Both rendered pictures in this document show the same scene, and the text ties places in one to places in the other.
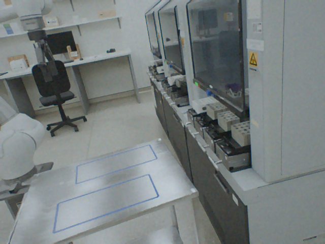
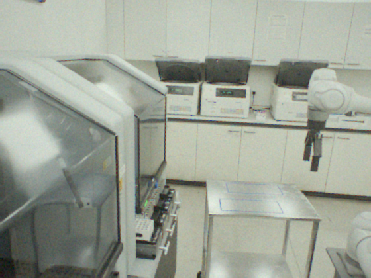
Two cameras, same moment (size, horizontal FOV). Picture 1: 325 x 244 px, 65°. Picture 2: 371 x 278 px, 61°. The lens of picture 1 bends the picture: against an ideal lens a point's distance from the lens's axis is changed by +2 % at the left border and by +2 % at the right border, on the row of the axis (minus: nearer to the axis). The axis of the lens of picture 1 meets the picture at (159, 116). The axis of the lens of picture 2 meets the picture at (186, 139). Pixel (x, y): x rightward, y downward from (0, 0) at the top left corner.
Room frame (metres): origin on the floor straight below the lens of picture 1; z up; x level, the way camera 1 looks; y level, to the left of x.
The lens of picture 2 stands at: (2.62, 0.23, 1.68)
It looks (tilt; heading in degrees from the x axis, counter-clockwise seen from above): 17 degrees down; 193
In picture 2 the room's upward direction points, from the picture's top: 2 degrees clockwise
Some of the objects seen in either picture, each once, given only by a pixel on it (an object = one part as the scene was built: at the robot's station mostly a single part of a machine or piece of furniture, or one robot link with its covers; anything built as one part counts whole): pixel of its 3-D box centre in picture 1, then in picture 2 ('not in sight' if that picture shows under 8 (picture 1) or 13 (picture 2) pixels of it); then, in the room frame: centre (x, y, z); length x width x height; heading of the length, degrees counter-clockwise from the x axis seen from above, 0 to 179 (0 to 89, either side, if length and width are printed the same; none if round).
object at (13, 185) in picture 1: (19, 177); (361, 257); (1.14, 0.77, 0.73); 0.22 x 0.18 x 0.06; 7
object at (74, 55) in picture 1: (74, 52); not in sight; (4.58, 1.26, 1.02); 0.22 x 0.17 x 0.24; 7
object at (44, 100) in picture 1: (57, 95); not in sight; (3.66, 1.43, 0.52); 0.64 x 0.60 x 1.05; 27
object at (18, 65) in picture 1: (18, 65); not in sight; (4.30, 2.13, 0.99); 0.29 x 0.20 x 0.17; 15
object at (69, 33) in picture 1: (60, 47); not in sight; (4.51, 1.45, 1.13); 0.54 x 0.18 x 0.46; 91
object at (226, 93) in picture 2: not in sight; (226, 85); (-1.24, -0.21, 1.24); 0.62 x 0.56 x 0.69; 7
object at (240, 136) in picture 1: (239, 135); (161, 186); (0.93, -0.32, 0.85); 0.12 x 0.02 x 0.06; 6
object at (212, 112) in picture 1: (212, 112); (149, 211); (1.24, -0.28, 0.85); 0.12 x 0.02 x 0.06; 7
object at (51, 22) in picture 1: (47, 23); not in sight; (4.55, 1.53, 1.54); 0.33 x 0.20 x 0.15; 104
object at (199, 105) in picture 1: (218, 102); (121, 228); (1.40, -0.36, 0.83); 0.30 x 0.10 x 0.06; 97
